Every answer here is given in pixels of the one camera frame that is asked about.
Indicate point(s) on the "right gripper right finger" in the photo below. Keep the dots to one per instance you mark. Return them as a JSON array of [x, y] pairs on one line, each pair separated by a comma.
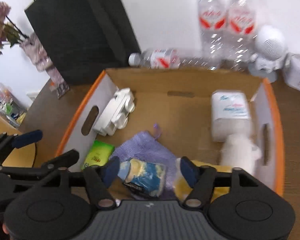
[[200, 180]]

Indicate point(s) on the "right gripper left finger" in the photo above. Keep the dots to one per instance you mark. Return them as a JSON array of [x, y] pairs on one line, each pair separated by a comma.
[[99, 178]]

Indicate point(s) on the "green tissue pack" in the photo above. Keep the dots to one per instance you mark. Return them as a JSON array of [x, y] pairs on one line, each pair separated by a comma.
[[98, 154]]

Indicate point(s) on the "blue yellow snack packet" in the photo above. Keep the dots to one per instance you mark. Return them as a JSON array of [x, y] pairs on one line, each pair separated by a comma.
[[143, 178]]

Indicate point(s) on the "purple drawstring pouch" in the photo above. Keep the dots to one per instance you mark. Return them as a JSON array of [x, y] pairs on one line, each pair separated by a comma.
[[144, 147]]

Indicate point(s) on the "white handheld device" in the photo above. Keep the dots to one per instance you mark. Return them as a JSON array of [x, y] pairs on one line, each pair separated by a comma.
[[116, 112]]

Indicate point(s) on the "cotton swab container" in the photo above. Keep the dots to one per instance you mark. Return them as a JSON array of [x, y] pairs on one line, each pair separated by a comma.
[[230, 114]]

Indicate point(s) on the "yellow thermos jug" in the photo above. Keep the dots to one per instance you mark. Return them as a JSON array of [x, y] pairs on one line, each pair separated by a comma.
[[19, 157]]

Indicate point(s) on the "red cardboard box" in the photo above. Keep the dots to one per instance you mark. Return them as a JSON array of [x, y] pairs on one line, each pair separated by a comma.
[[179, 101]]

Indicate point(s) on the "dried pink flowers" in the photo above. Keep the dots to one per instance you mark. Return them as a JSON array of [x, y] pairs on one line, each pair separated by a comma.
[[10, 34]]

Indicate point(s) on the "lying water bottle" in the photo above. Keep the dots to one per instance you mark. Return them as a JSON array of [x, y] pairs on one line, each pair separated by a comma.
[[173, 58]]

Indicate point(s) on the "black paper bag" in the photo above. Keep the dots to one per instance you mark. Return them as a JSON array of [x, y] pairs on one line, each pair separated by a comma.
[[83, 37]]

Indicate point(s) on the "white tin box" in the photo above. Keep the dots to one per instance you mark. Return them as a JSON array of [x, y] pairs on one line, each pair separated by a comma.
[[291, 71]]

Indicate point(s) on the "white astronaut speaker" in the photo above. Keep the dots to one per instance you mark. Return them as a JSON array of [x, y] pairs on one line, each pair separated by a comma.
[[270, 53]]

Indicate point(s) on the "left water bottle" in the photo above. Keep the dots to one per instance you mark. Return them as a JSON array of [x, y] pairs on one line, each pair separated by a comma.
[[212, 22]]

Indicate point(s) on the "right water bottle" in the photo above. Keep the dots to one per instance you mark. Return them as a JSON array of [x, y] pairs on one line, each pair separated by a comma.
[[241, 27]]

